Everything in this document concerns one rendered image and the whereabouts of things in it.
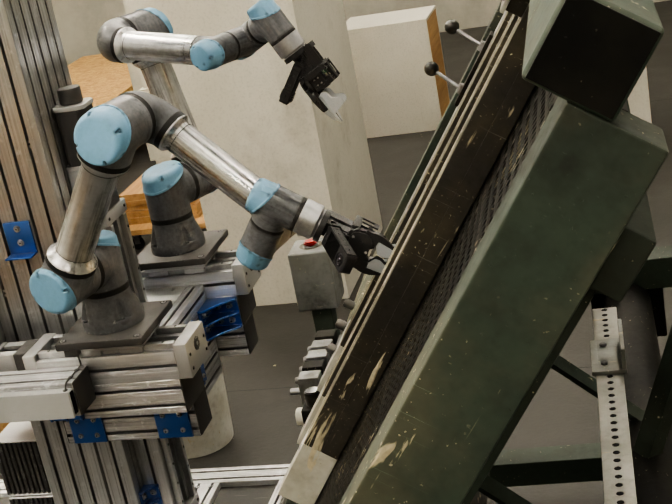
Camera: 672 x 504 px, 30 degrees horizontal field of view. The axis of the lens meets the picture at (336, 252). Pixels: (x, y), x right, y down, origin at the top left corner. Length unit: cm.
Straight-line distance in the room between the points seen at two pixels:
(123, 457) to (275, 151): 238
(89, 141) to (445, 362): 147
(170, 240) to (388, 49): 478
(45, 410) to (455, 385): 183
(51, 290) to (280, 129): 274
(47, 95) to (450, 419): 203
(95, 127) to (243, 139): 292
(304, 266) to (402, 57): 458
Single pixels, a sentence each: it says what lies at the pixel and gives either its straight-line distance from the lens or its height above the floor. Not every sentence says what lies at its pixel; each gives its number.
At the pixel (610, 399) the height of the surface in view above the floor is 102.
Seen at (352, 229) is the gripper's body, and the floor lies 131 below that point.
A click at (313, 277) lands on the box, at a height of 85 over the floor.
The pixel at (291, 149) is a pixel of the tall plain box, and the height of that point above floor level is 72.
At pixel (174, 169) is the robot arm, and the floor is 127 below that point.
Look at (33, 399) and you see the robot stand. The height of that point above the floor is 94.
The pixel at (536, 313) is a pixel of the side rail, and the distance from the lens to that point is 129.
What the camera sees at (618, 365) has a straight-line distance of 245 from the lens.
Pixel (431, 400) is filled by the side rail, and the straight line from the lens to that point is 134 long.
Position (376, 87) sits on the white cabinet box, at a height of 33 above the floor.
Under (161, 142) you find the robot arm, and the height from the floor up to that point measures 149.
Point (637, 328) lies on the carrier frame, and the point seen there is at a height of 72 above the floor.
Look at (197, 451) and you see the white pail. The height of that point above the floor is 2.
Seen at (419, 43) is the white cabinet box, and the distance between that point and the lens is 803.
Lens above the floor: 213
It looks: 20 degrees down
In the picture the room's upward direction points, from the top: 11 degrees counter-clockwise
